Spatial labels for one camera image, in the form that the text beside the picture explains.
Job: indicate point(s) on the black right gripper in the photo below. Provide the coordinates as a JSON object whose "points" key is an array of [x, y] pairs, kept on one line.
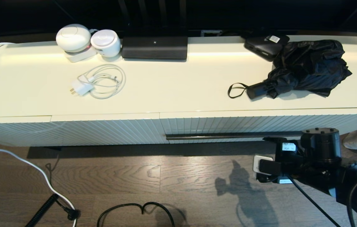
{"points": [[292, 160]]}

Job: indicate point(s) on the white fluted drawer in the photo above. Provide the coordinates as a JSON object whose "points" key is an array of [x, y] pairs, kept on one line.
{"points": [[229, 124]]}

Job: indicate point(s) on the black folding umbrella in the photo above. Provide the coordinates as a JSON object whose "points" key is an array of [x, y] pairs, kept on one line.
{"points": [[307, 65]]}

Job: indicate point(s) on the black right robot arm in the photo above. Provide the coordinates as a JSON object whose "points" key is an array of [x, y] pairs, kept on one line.
{"points": [[322, 148]]}

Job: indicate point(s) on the white tv cabinet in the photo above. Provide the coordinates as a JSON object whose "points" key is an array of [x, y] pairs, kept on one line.
{"points": [[181, 85]]}

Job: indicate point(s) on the black set-top box with label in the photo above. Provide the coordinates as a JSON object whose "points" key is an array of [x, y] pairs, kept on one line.
{"points": [[263, 46]]}

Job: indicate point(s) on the black flat rectangular box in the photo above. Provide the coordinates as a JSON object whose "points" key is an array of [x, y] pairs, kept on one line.
{"points": [[154, 48]]}

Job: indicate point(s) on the white fluted cabinet front panel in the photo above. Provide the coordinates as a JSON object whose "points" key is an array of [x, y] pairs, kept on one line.
{"points": [[109, 130]]}

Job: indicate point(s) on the small white round device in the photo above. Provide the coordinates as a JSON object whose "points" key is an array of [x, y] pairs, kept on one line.
{"points": [[105, 42]]}

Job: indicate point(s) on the white charger plug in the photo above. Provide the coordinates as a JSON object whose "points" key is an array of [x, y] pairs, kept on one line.
{"points": [[81, 87]]}

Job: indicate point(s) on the white flat base box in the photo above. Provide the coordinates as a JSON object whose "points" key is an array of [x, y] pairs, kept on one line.
{"points": [[80, 56]]}

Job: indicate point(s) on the large white round device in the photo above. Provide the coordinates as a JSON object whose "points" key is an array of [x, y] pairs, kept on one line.
{"points": [[73, 37]]}

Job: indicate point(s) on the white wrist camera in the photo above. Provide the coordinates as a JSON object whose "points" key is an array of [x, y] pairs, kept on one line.
{"points": [[262, 165]]}

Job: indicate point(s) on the wall outlet plate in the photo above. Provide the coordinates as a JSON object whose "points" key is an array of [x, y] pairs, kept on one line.
{"points": [[211, 32]]}

